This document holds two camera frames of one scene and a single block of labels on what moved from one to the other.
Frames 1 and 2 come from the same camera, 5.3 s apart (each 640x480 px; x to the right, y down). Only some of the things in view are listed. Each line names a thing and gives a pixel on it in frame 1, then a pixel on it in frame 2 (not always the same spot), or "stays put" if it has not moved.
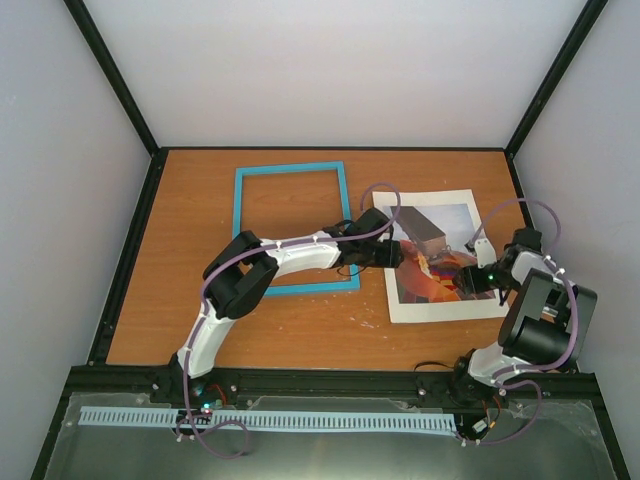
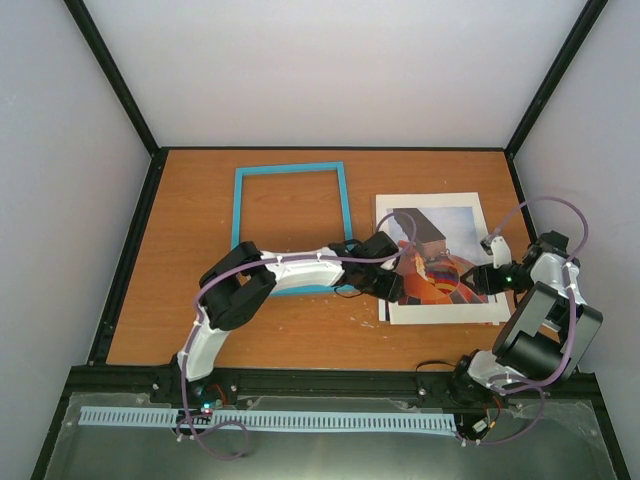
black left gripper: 389,258 -> 389,290
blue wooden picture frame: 318,288 stays put
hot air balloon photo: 434,239 stays put
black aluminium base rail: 332,389 stays put
